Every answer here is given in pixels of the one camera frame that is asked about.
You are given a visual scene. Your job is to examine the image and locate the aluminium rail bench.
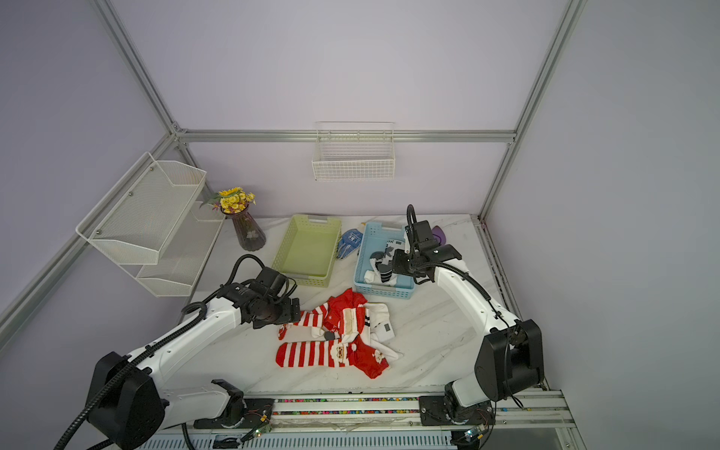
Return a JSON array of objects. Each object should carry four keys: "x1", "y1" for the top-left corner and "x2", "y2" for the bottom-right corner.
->
[{"x1": 142, "y1": 388, "x2": 586, "y2": 449}]

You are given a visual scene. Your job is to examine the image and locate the white wire wall basket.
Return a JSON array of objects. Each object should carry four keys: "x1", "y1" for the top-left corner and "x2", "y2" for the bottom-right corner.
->
[{"x1": 311, "y1": 121, "x2": 396, "y2": 182}]

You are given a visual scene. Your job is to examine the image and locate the white sock black stripes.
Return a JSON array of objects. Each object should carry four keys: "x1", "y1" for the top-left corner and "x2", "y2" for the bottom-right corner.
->
[{"x1": 365, "y1": 303, "x2": 396, "y2": 343}]

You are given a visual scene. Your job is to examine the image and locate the blue dotted work glove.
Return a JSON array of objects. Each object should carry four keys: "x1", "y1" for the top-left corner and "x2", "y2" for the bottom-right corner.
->
[{"x1": 337, "y1": 229, "x2": 363, "y2": 260}]

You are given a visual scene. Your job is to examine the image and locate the red white striped santa sock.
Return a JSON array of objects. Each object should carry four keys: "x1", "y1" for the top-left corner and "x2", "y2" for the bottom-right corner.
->
[{"x1": 275, "y1": 341, "x2": 350, "y2": 368}]

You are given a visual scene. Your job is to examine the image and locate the blue plastic basket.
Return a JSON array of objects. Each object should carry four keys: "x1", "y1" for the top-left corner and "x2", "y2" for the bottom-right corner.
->
[{"x1": 354, "y1": 221, "x2": 416, "y2": 300}]

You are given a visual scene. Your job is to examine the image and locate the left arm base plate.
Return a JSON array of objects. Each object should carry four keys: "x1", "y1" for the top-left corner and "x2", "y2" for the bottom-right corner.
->
[{"x1": 193, "y1": 397, "x2": 276, "y2": 429}]

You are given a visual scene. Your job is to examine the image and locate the dark glass vase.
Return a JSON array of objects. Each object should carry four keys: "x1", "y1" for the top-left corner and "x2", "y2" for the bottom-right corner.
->
[{"x1": 228, "y1": 207, "x2": 266, "y2": 251}]

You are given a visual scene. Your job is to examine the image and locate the white two-tier mesh shelf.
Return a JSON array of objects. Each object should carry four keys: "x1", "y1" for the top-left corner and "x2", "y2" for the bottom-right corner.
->
[{"x1": 76, "y1": 153, "x2": 223, "y2": 297}]

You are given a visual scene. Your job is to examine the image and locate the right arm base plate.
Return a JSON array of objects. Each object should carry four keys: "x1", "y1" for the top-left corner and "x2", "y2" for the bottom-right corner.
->
[{"x1": 418, "y1": 395, "x2": 496, "y2": 427}]

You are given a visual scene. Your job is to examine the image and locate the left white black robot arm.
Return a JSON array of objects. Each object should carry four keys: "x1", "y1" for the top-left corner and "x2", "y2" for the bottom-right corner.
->
[{"x1": 55, "y1": 254, "x2": 301, "y2": 449}]

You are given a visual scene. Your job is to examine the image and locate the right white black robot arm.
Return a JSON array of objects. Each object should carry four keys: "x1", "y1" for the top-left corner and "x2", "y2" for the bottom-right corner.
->
[{"x1": 392, "y1": 204, "x2": 545, "y2": 424}]

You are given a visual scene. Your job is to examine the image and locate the yellow flower bouquet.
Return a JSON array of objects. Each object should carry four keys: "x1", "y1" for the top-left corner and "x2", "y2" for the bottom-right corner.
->
[{"x1": 206, "y1": 187, "x2": 256, "y2": 215}]

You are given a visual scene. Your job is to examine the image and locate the green plastic basket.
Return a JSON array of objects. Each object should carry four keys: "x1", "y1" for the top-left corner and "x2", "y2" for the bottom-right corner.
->
[{"x1": 272, "y1": 215, "x2": 342, "y2": 288}]

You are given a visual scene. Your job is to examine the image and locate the plain white sock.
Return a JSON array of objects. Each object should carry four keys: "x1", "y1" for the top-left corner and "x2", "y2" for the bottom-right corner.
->
[{"x1": 364, "y1": 270, "x2": 383, "y2": 284}]

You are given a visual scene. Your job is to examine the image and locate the red snowflake sock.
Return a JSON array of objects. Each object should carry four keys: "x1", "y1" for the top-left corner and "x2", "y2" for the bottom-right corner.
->
[{"x1": 322, "y1": 289, "x2": 368, "y2": 343}]

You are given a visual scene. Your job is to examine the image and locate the white grey sport sock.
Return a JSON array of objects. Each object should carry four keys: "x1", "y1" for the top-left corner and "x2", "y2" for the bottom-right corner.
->
[{"x1": 369, "y1": 239, "x2": 404, "y2": 287}]

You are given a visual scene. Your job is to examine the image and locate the purple trowel pink handle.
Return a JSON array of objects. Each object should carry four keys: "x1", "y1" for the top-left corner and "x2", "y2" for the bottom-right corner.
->
[{"x1": 431, "y1": 226, "x2": 447, "y2": 246}]

